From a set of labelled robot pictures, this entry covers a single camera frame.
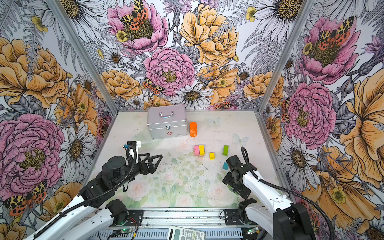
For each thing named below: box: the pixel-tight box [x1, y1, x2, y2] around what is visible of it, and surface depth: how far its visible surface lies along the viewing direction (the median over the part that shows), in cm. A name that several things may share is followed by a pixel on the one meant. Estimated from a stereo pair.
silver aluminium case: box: [147, 104, 188, 140], surface depth 100 cm
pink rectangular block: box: [193, 145, 200, 157], surface depth 96 cm
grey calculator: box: [166, 226, 206, 240], surface depth 70 cm
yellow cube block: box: [209, 152, 216, 160], surface depth 96 cm
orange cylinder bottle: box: [189, 121, 198, 138], surface depth 104 cm
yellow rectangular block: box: [199, 145, 206, 156], surface depth 97 cm
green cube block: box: [222, 145, 230, 156], surface depth 100 cm
